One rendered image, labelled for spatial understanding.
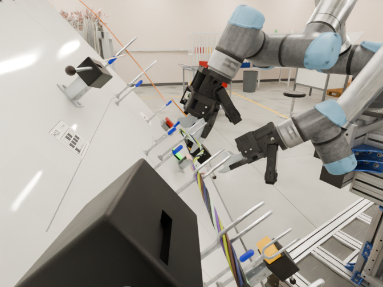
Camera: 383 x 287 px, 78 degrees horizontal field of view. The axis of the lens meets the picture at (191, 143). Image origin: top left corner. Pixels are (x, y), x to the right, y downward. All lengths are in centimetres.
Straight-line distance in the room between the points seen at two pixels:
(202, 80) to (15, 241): 50
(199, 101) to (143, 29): 825
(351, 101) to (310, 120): 18
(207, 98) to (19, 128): 41
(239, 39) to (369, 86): 39
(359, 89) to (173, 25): 831
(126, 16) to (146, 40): 90
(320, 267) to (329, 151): 109
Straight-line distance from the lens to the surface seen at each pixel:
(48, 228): 23
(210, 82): 60
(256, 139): 69
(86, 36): 130
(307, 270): 165
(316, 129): 67
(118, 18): 880
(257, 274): 58
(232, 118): 64
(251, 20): 59
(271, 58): 64
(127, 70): 881
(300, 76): 729
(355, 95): 81
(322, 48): 59
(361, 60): 113
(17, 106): 32
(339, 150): 70
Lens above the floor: 138
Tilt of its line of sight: 23 degrees down
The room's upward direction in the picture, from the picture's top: straight up
